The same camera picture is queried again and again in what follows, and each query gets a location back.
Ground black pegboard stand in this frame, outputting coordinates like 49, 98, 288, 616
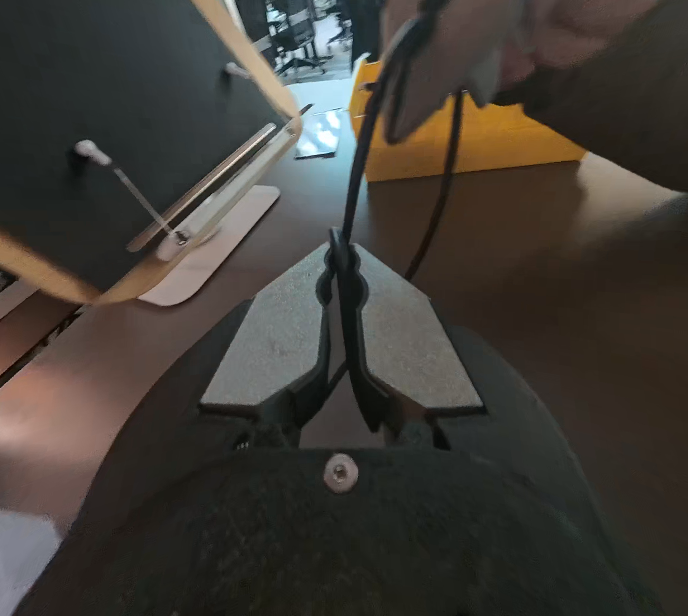
0, 0, 304, 307

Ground black network cable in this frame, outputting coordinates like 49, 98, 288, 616
328, 16, 467, 434

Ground person's right forearm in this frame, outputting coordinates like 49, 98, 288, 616
524, 0, 688, 192

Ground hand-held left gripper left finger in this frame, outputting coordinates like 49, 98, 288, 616
199, 243, 345, 428

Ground yellow plastic bin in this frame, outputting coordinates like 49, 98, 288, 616
349, 54, 587, 181

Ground glossy black tile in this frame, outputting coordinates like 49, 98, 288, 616
295, 109, 343, 160

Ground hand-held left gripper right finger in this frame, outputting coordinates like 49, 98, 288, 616
344, 244, 484, 436

